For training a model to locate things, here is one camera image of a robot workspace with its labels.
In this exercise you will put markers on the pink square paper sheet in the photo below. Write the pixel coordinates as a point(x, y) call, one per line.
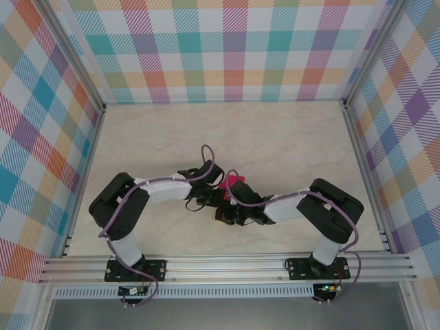
point(237, 179)

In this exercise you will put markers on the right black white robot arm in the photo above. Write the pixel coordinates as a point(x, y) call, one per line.
point(330, 209)

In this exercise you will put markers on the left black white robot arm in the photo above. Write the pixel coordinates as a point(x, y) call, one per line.
point(120, 213)

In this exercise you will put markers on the grey metal panel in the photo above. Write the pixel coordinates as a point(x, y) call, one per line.
point(223, 314)

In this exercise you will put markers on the aluminium mounting rail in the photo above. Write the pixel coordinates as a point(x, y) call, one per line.
point(223, 266)

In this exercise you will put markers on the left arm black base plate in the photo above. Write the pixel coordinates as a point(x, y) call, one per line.
point(158, 268)

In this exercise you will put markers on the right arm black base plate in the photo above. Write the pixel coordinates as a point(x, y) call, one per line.
point(297, 268)

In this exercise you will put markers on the aluminium side rail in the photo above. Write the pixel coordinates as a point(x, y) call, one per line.
point(359, 154)
point(92, 151)

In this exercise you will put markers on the aluminium frame post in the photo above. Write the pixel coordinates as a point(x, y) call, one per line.
point(375, 51)
point(71, 51)

